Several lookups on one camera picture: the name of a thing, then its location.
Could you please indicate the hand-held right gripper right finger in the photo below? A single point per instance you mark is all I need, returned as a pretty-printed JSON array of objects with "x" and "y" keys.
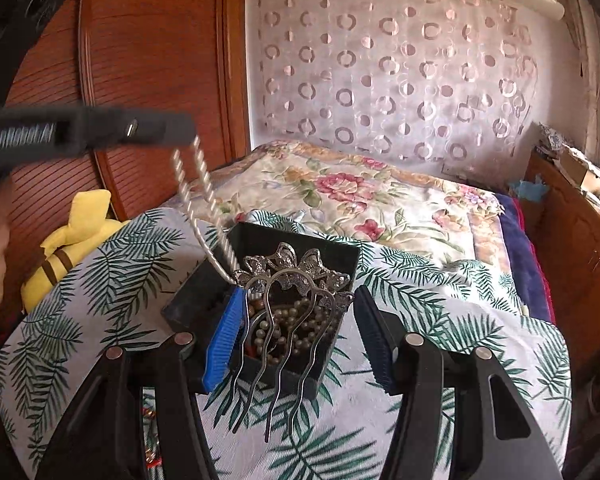
[{"x": 375, "y": 340}]

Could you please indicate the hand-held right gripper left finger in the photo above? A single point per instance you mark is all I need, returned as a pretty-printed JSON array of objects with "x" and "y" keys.
[{"x": 225, "y": 340}]

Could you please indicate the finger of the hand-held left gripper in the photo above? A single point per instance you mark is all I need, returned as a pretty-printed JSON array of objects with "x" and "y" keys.
[{"x": 155, "y": 127}]

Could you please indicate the black box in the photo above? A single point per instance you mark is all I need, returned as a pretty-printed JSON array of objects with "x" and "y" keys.
[{"x": 190, "y": 310}]

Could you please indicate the silver ornate hair comb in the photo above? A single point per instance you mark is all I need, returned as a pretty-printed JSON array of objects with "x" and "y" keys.
[{"x": 285, "y": 260}]

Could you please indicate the leaf print cloth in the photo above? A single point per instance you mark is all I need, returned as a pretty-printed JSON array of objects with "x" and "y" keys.
[{"x": 422, "y": 280}]

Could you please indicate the wooden wardrobe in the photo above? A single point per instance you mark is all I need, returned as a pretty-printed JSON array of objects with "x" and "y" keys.
[{"x": 155, "y": 35}]

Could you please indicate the yellow plush toy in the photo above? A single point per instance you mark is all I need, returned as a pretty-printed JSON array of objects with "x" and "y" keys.
[{"x": 80, "y": 220}]

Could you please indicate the floral blanket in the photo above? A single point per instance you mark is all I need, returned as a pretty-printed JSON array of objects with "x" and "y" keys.
[{"x": 355, "y": 190}]

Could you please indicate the dark blue blanket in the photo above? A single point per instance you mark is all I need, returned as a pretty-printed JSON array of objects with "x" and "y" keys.
[{"x": 522, "y": 250}]

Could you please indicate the blue bag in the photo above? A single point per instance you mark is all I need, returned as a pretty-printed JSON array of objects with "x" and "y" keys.
[{"x": 530, "y": 190}]

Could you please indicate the wooden cabinet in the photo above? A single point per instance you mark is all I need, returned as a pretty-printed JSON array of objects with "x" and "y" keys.
[{"x": 570, "y": 240}]

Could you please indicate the circle pattern curtain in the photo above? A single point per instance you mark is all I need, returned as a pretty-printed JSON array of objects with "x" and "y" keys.
[{"x": 380, "y": 85}]

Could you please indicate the cardboard box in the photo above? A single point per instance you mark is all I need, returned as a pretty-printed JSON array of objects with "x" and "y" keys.
[{"x": 577, "y": 170}]

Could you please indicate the pile of patterned cloth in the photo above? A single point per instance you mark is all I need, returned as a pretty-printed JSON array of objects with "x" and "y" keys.
[{"x": 552, "y": 137}]

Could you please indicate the patterned pipe cover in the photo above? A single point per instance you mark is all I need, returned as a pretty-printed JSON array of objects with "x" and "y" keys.
[{"x": 585, "y": 60}]

